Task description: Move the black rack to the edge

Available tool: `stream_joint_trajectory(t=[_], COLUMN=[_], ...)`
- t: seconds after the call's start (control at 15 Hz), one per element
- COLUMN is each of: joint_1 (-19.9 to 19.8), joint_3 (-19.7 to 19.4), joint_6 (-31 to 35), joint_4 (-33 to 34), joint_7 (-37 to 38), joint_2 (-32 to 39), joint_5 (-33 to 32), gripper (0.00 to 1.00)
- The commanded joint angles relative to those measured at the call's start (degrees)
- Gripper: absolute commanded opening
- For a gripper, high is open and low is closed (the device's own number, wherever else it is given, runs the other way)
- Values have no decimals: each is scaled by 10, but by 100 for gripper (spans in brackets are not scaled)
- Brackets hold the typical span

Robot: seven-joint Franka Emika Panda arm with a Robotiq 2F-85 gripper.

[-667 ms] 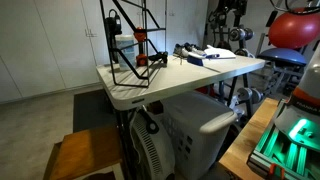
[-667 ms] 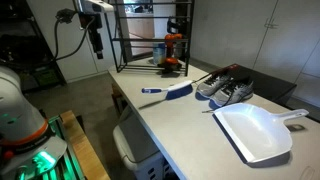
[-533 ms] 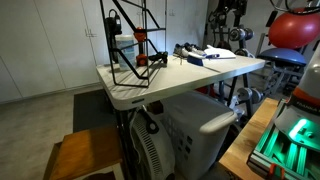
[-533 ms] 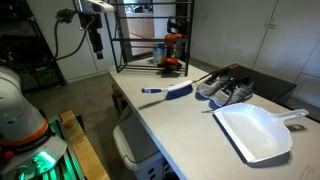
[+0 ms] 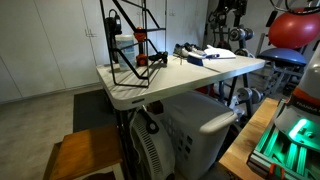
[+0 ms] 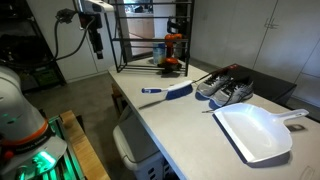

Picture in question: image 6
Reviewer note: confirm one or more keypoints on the thin dark metal rod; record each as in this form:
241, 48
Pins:
151, 104

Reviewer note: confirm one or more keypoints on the green-lit robot base mount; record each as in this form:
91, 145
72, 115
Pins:
63, 156

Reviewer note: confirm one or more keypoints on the black work gloves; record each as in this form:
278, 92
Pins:
170, 67

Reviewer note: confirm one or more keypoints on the white plastic dustpan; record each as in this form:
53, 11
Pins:
253, 130

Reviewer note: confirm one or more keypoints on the white laundry basket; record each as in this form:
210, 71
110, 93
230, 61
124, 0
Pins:
133, 140

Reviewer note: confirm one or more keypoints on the black storage shelf unit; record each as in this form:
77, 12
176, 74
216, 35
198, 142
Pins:
30, 56

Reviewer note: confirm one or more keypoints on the brown wooden stool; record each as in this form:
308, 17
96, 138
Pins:
117, 98

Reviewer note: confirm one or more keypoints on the grey running sneaker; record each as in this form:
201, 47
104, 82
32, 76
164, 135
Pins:
233, 93
213, 85

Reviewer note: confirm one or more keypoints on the wooden workbench top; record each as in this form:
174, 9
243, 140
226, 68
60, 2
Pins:
83, 146

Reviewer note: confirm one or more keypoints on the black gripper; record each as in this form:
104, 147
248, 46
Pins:
94, 35

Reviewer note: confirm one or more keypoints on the blue hand brush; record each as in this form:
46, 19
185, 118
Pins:
180, 90

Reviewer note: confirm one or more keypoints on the white wipes container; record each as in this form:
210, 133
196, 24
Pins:
158, 53

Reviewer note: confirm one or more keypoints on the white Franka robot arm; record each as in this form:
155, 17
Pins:
16, 110

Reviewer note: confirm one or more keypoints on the white cabinet doors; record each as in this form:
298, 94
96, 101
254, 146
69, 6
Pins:
250, 36

